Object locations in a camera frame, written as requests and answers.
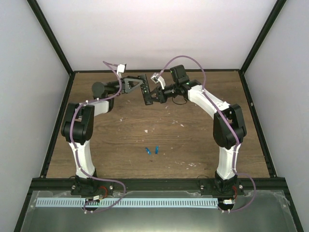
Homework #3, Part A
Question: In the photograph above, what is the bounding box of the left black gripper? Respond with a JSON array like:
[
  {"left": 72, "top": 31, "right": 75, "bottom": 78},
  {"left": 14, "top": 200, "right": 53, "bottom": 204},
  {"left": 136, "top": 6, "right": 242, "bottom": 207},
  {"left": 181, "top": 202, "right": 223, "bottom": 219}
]
[{"left": 106, "top": 74, "right": 143, "bottom": 95}]

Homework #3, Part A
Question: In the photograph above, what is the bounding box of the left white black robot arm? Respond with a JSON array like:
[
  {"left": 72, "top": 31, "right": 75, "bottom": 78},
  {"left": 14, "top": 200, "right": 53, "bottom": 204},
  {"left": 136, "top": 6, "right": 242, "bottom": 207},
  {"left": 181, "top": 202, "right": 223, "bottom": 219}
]
[{"left": 61, "top": 75, "right": 145, "bottom": 195}]

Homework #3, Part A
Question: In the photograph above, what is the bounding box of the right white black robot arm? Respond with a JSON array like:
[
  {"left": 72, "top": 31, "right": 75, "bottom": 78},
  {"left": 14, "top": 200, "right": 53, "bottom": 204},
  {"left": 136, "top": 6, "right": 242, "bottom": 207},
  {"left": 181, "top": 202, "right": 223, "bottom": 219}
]
[{"left": 144, "top": 65, "right": 247, "bottom": 195}]

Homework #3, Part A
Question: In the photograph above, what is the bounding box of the left blue battery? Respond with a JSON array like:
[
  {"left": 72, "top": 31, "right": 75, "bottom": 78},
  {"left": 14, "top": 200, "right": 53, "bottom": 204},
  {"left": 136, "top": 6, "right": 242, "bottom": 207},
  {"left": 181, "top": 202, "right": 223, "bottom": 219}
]
[{"left": 145, "top": 147, "right": 151, "bottom": 155}]

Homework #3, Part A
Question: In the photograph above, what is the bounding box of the clear plastic sheet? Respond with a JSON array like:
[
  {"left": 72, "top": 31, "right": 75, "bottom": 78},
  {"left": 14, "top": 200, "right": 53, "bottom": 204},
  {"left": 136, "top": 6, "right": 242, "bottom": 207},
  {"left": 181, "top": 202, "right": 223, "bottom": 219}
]
[{"left": 21, "top": 190, "right": 296, "bottom": 232}]

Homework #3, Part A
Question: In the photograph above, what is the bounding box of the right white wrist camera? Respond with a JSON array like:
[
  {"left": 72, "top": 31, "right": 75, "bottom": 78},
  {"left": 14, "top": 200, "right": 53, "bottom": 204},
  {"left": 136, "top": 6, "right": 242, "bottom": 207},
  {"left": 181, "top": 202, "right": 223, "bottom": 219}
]
[{"left": 151, "top": 73, "right": 166, "bottom": 89}]

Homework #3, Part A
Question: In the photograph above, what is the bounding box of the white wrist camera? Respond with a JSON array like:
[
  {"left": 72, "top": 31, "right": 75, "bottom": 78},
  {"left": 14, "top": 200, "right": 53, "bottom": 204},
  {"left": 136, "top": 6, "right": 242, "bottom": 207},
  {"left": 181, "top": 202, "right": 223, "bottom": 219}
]
[
  {"left": 151, "top": 73, "right": 166, "bottom": 89},
  {"left": 116, "top": 64, "right": 126, "bottom": 75}
]

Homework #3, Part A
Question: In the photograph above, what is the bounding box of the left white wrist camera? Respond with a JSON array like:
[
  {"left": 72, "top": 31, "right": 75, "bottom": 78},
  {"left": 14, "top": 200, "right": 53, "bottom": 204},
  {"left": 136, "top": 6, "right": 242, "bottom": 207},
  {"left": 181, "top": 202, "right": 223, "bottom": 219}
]
[{"left": 116, "top": 64, "right": 126, "bottom": 75}]

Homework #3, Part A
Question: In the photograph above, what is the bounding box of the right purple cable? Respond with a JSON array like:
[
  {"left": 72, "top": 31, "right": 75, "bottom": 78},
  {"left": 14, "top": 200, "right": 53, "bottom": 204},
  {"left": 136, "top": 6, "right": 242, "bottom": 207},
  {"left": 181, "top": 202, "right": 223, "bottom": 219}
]
[{"left": 156, "top": 55, "right": 256, "bottom": 213}]

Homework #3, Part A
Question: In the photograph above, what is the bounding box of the purple cable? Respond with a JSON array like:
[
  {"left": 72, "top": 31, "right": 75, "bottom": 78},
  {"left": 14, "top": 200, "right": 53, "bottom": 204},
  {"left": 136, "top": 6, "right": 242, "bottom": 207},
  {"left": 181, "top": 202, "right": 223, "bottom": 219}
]
[
  {"left": 70, "top": 60, "right": 127, "bottom": 214},
  {"left": 156, "top": 55, "right": 256, "bottom": 213}
]

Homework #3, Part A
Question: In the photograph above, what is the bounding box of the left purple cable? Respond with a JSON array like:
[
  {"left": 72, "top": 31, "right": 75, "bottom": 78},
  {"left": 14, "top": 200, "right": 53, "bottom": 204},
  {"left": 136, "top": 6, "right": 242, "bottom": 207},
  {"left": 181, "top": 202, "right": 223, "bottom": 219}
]
[{"left": 70, "top": 60, "right": 127, "bottom": 214}]

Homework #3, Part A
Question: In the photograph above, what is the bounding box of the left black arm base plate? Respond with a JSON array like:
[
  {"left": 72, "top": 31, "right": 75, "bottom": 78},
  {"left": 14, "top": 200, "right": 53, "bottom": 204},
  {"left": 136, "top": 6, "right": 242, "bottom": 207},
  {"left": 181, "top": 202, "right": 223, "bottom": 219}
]
[{"left": 71, "top": 184, "right": 113, "bottom": 196}]

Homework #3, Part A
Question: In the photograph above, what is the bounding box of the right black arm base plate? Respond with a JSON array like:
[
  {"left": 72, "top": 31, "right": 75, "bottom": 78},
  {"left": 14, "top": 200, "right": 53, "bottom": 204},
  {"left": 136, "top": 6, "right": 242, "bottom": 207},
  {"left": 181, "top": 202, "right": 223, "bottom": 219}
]
[{"left": 199, "top": 184, "right": 244, "bottom": 196}]

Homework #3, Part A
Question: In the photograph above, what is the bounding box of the light blue slotted cable duct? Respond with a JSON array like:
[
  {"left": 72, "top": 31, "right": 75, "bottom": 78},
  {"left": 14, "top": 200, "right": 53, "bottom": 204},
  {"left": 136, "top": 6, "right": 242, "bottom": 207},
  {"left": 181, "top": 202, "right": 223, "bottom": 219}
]
[{"left": 35, "top": 198, "right": 218, "bottom": 209}]

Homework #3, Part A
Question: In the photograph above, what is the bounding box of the black aluminium frame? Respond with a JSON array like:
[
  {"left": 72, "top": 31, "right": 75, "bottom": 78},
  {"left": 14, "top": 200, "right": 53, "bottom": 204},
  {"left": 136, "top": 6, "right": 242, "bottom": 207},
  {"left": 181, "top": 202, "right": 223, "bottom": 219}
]
[{"left": 14, "top": 0, "right": 303, "bottom": 232}]

